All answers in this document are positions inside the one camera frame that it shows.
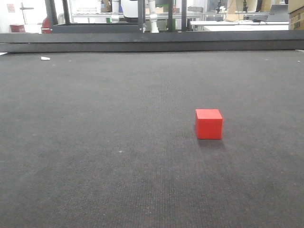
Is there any white table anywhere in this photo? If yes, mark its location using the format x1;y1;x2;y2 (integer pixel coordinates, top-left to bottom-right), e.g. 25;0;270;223
190;20;289;32

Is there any dark grey carpet mat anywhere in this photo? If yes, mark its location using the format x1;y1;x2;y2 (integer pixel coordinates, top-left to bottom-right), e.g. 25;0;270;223
0;50;304;228

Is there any white robot leg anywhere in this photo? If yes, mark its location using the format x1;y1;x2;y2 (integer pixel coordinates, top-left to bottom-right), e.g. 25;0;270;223
148;0;159;33

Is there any cardboard box at right edge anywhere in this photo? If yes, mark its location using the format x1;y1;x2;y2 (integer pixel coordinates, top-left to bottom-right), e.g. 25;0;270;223
288;0;304;30

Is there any red box in background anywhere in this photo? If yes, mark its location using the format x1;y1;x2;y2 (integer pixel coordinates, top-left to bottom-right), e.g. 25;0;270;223
10;24;25;33

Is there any red cube block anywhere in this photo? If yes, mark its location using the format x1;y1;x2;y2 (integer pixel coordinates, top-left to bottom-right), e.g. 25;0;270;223
195;109;223;140

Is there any black metal frame rack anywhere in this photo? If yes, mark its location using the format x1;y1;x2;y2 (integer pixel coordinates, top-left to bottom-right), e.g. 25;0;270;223
45;0;188;34

